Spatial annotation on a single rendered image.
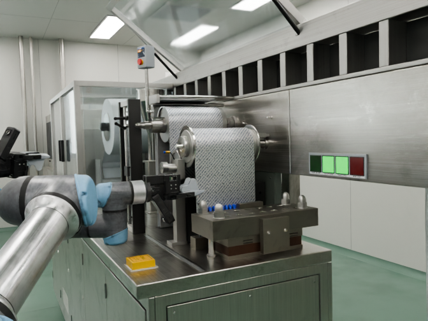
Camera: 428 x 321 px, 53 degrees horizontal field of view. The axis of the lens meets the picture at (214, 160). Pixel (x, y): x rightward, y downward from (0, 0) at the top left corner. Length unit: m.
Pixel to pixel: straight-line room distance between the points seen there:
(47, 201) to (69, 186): 0.06
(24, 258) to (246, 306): 0.73
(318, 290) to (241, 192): 0.42
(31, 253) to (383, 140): 0.90
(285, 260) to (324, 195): 3.66
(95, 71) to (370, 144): 6.15
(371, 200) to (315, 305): 3.09
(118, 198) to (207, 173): 0.33
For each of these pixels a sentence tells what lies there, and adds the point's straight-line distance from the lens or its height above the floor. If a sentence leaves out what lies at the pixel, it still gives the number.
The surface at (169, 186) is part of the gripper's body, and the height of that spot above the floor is 1.12.
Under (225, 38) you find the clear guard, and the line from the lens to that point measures 1.94.
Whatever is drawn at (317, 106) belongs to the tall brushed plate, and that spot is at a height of 1.37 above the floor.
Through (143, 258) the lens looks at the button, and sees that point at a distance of 1.33.
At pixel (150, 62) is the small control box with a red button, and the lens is 2.05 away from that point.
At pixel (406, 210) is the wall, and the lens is 4.27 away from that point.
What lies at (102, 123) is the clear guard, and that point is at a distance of 2.43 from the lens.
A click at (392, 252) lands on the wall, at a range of 4.46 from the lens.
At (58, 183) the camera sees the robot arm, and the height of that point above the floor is 1.19.
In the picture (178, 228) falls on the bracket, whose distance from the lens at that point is 1.56.
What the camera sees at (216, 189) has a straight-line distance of 1.51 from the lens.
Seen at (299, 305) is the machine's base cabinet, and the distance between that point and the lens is 1.47.
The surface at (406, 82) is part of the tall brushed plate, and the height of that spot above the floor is 1.40.
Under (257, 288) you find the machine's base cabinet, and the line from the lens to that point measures 1.35.
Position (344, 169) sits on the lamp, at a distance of 1.34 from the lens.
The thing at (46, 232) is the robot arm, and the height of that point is 1.11.
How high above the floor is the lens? 1.28
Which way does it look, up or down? 3 degrees down
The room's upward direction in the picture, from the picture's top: 2 degrees counter-clockwise
